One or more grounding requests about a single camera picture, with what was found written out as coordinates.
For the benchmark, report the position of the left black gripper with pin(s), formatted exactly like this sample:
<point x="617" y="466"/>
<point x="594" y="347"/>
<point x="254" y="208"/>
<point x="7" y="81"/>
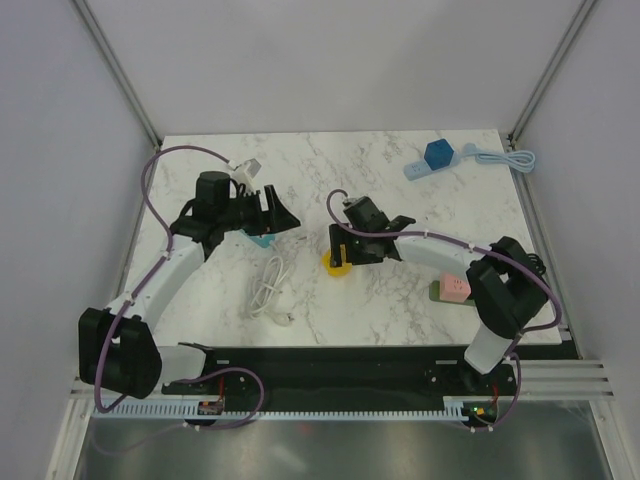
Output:
<point x="278" y="217"/>

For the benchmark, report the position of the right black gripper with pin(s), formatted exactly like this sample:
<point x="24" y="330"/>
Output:
<point x="337" y="238"/>

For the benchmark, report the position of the teal power strip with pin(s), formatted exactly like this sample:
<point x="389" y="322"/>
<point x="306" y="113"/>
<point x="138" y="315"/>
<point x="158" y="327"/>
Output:
<point x="263" y="241"/>

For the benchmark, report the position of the yellow cube socket plug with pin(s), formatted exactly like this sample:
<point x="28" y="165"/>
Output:
<point x="336" y="271"/>

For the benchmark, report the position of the green power strip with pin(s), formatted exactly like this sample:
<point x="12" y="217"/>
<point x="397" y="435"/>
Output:
<point x="434" y="288"/>

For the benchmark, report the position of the pink cube socket plug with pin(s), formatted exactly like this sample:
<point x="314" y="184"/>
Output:
<point x="453" y="289"/>

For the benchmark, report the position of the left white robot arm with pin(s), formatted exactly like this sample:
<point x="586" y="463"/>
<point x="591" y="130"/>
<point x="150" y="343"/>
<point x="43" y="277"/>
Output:
<point x="117" y="350"/>

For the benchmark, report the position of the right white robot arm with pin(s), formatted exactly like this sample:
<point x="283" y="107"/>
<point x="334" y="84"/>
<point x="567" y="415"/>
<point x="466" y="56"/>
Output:
<point x="506" y="285"/>

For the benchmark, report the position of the dark blue cube socket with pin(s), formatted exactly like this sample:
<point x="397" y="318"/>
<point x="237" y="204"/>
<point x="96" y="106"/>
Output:
<point x="438" y="154"/>

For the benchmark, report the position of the light blue power strip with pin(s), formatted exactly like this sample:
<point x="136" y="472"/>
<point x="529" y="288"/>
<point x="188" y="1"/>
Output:
<point x="420" y="169"/>

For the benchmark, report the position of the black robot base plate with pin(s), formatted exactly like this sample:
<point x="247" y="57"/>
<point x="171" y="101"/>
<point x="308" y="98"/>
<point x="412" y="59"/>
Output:
<point x="343" y="379"/>

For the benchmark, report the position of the white slotted cable duct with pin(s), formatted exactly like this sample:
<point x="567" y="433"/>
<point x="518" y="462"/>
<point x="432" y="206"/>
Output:
<point x="200" y="410"/>

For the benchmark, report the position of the right aluminium corner post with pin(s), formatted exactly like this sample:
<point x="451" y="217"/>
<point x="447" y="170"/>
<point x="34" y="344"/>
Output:
<point x="561" y="52"/>

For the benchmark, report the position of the aluminium corner post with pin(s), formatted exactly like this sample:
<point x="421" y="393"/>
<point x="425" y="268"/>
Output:
<point x="561" y="52"/>
<point x="116" y="70"/>

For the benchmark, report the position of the left aluminium corner post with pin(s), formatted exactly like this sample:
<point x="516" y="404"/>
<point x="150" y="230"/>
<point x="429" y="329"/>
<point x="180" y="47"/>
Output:
<point x="116" y="70"/>

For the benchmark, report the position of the aluminium front frame rail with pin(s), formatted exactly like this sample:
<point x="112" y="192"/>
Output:
<point x="539" y="369"/>

